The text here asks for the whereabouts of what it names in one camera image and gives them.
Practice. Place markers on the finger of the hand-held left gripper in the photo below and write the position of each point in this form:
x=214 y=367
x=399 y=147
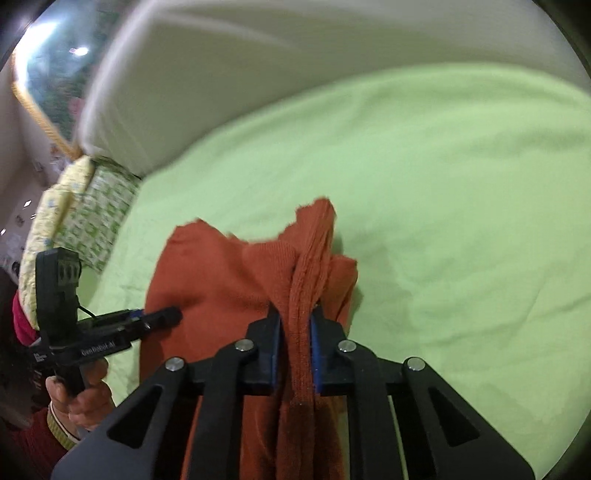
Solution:
x=157 y=318

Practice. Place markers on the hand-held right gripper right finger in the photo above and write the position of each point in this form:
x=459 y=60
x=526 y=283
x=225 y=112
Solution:
x=316 y=350

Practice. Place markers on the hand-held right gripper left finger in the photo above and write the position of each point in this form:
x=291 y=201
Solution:
x=274 y=355

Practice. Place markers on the rust orange knit sweater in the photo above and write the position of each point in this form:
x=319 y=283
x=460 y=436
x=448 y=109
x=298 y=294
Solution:
x=207 y=277

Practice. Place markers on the person's left forearm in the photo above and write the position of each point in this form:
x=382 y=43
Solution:
x=27 y=443

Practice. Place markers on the person's left hand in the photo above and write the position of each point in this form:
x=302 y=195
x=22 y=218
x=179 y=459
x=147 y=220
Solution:
x=87 y=401

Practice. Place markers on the yellow printed quilt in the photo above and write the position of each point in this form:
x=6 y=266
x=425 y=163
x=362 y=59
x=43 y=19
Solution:
x=46 y=217

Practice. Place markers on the green patterned pillow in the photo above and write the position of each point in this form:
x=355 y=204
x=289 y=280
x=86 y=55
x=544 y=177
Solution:
x=97 y=212

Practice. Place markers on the light green bed sheet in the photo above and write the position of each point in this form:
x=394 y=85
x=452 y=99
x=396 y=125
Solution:
x=415 y=207

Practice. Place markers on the grey padded headboard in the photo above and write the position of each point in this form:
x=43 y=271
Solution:
x=277 y=55

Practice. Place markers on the gold framed wall picture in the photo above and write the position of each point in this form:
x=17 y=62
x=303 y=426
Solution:
x=55 y=83

